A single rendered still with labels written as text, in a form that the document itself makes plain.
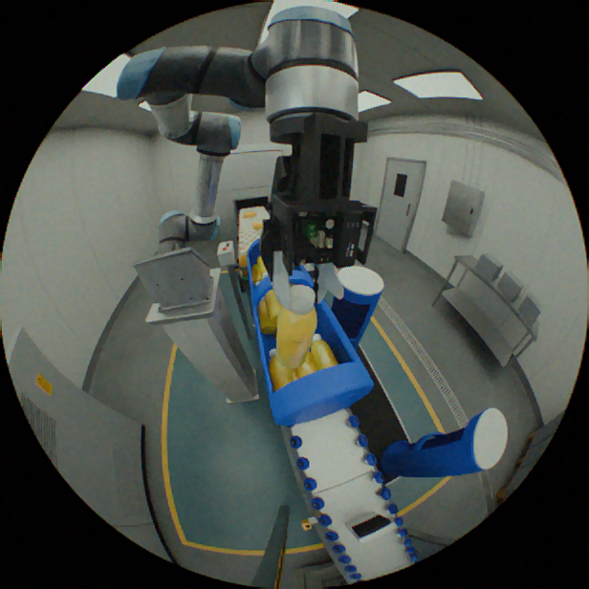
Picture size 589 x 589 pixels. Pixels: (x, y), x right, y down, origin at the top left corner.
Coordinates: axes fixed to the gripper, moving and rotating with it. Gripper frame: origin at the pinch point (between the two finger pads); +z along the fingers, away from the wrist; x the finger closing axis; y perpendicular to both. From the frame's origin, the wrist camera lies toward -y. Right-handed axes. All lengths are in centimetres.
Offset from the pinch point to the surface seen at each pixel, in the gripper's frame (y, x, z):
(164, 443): 3, -122, 142
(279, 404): 7.4, -6.7, 24.8
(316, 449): 20, 0, 50
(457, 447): 51, 50, 49
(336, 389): 9.2, 5.0, 18.8
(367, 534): 51, 2, 35
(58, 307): -104, -268, 42
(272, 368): -6.5, -6.2, 33.8
